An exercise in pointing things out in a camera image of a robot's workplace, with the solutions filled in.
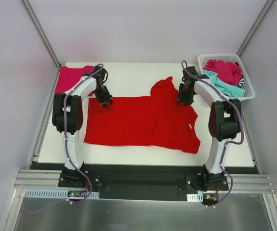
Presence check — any left white cable duct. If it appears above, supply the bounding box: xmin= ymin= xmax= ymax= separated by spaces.
xmin=25 ymin=189 xmax=89 ymax=200

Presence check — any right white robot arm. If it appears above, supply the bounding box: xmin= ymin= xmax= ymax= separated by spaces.
xmin=177 ymin=66 xmax=244 ymax=192

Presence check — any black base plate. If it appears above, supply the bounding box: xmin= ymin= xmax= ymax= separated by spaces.
xmin=31 ymin=161 xmax=229 ymax=202

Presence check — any teal t shirt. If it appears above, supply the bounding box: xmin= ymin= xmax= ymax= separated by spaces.
xmin=203 ymin=70 xmax=246 ymax=98

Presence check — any white plastic basket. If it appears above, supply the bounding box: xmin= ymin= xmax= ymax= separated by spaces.
xmin=198 ymin=53 xmax=255 ymax=101

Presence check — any aluminium frame post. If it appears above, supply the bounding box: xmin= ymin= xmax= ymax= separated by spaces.
xmin=20 ymin=0 xmax=61 ymax=70
xmin=237 ymin=0 xmax=276 ymax=57

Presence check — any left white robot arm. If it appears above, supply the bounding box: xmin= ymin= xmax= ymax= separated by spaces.
xmin=52 ymin=64 xmax=113 ymax=187

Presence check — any red t shirt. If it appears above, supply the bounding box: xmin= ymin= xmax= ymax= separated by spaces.
xmin=84 ymin=77 xmax=200 ymax=154

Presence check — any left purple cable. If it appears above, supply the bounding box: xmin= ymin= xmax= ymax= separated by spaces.
xmin=22 ymin=63 xmax=105 ymax=214

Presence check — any right aluminium frame post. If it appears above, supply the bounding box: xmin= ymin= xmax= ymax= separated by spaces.
xmin=237 ymin=0 xmax=276 ymax=57

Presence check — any crumpled magenta t shirt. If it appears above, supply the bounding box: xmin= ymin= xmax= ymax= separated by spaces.
xmin=203 ymin=59 xmax=242 ymax=85

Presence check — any aluminium rail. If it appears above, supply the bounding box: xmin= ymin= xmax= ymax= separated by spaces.
xmin=14 ymin=169 xmax=61 ymax=189

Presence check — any left aluminium frame post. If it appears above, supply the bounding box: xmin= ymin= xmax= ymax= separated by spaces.
xmin=20 ymin=0 xmax=61 ymax=70

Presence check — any white cable duct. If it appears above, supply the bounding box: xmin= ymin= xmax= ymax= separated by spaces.
xmin=25 ymin=189 xmax=89 ymax=200
xmin=186 ymin=193 xmax=203 ymax=203

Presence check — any striped garment in basket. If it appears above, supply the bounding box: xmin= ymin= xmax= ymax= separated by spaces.
xmin=235 ymin=76 xmax=245 ymax=88

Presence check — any folded magenta t shirt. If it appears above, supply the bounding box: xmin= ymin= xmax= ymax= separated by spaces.
xmin=54 ymin=65 xmax=94 ymax=94

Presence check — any right white cable duct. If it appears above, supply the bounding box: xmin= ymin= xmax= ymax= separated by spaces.
xmin=186 ymin=193 xmax=203 ymax=203

